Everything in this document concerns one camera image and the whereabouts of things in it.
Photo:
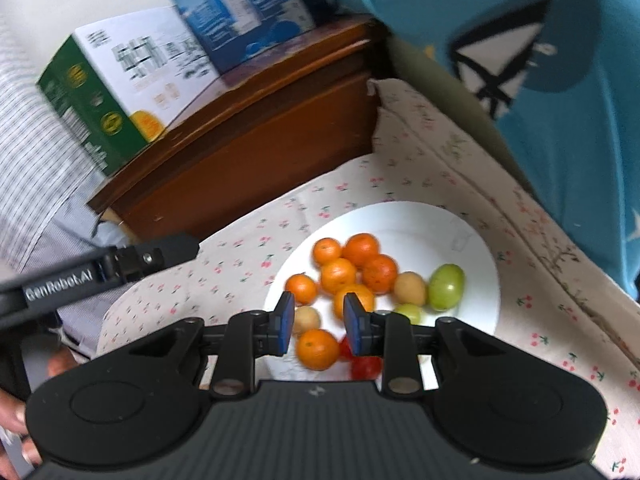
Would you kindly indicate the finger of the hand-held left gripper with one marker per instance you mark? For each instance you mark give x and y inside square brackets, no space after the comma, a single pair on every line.
[150,257]

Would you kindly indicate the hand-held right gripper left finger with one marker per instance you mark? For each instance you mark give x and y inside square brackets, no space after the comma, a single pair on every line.
[285,322]

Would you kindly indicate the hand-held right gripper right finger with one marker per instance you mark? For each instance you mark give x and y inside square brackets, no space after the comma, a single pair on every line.
[356,325]

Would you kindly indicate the brown longan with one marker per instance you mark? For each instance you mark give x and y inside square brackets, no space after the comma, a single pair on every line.
[410,287]
[306,320]

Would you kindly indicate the red cherry tomato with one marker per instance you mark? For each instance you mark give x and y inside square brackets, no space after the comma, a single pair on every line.
[365,367]
[345,349]

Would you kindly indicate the green jujube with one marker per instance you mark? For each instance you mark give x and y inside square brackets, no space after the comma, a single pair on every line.
[409,312]
[445,285]

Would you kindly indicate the white ceramic plate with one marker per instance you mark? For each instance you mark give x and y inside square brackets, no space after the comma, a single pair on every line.
[450,240]

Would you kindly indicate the person's left hand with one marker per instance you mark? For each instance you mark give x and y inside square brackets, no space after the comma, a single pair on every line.
[12,410]

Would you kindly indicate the grey-blue waffle cloth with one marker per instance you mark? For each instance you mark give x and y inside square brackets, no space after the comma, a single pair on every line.
[75,230]

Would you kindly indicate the checkered cloth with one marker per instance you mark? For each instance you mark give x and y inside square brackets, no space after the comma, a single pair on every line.
[35,160]

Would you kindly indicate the brown wooden cabinet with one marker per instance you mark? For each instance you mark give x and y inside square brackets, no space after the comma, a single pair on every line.
[260,155]

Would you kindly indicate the green white carton box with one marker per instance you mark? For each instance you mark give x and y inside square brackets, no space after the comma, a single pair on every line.
[95,110]

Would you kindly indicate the cherry print tablecloth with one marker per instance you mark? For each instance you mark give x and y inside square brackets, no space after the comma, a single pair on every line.
[530,360]

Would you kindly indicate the beige floral cloth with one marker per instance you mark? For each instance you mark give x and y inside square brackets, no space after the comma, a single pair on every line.
[425,120]

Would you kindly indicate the blue white carton box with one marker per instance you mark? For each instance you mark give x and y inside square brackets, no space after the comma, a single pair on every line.
[240,15]

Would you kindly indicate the olive green cushion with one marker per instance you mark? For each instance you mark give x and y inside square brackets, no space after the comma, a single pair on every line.
[405,65]

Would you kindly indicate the blue printed cloth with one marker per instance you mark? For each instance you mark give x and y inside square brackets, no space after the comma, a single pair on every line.
[590,135]

